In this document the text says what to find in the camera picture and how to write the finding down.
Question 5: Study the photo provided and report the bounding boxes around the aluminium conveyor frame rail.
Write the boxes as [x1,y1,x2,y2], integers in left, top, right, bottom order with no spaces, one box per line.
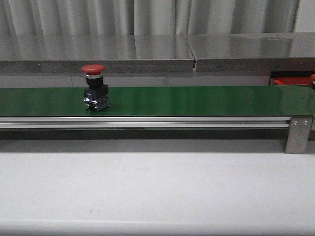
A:
[0,116,315,130]

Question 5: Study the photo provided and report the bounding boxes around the red plastic tray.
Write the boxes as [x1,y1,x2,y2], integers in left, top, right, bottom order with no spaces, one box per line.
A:
[270,77,312,87]

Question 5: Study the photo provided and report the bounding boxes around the steel conveyor support bracket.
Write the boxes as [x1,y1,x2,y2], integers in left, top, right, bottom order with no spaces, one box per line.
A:
[285,117,313,154]

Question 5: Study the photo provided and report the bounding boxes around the red mushroom push button switch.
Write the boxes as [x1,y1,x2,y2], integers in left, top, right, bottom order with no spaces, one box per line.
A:
[310,74,315,89]

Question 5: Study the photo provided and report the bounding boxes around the grey stone counter slab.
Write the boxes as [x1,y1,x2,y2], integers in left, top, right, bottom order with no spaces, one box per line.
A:
[187,32,315,73]
[0,35,194,74]

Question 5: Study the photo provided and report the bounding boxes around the grey stone counter slab right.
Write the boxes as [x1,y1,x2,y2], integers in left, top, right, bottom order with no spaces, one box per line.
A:
[187,32,315,73]

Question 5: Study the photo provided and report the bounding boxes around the grey stone counter slab left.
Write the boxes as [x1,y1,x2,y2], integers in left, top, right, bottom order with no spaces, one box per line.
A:
[0,35,194,74]

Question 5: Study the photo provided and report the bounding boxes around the green conveyor belt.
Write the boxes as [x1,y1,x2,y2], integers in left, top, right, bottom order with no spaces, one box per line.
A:
[0,86,315,117]

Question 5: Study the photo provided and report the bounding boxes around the grey curtain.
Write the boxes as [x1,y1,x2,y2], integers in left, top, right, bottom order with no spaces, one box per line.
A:
[0,0,315,36]

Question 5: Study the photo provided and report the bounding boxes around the red push button switch edge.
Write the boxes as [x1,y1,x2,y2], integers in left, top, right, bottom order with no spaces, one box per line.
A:
[82,64,110,112]

